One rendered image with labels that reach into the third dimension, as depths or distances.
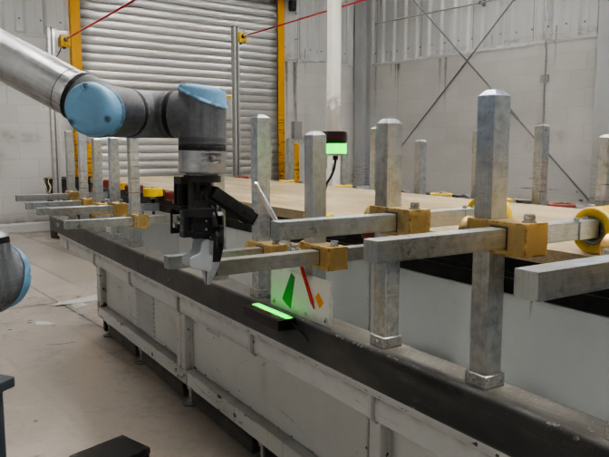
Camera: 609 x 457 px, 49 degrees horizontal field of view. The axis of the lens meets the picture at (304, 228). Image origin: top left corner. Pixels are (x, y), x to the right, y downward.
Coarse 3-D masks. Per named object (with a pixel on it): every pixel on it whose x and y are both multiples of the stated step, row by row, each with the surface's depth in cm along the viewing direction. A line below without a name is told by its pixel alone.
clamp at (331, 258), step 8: (304, 248) 146; (312, 248) 144; (320, 248) 141; (328, 248) 139; (336, 248) 140; (344, 248) 141; (320, 256) 141; (328, 256) 139; (336, 256) 140; (344, 256) 141; (320, 264) 142; (328, 264) 139; (336, 264) 140; (344, 264) 141
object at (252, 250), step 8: (232, 248) 161; (240, 248) 161; (248, 248) 161; (256, 248) 162; (288, 248) 167; (168, 256) 151; (176, 256) 151; (224, 256) 158; (232, 256) 159; (168, 264) 151; (176, 264) 151
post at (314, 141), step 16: (304, 144) 145; (320, 144) 143; (304, 160) 145; (320, 160) 144; (304, 176) 146; (320, 176) 144; (304, 192) 146; (320, 192) 145; (304, 208) 147; (320, 208) 145; (304, 240) 148; (320, 240) 146; (320, 272) 147
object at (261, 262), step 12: (276, 252) 139; (288, 252) 139; (300, 252) 139; (312, 252) 141; (348, 252) 146; (360, 252) 148; (228, 264) 130; (240, 264) 132; (252, 264) 133; (264, 264) 135; (276, 264) 136; (288, 264) 138; (300, 264) 139; (312, 264) 141
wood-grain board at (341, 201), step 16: (160, 176) 394; (240, 192) 258; (272, 192) 258; (288, 192) 258; (336, 192) 258; (352, 192) 258; (368, 192) 258; (272, 208) 201; (288, 208) 195; (336, 208) 195; (352, 208) 195; (432, 208) 195; (448, 208) 195; (512, 208) 195; (528, 208) 195; (544, 208) 195; (560, 208) 195; (544, 256) 119; (560, 256) 116; (576, 256) 113; (592, 256) 111
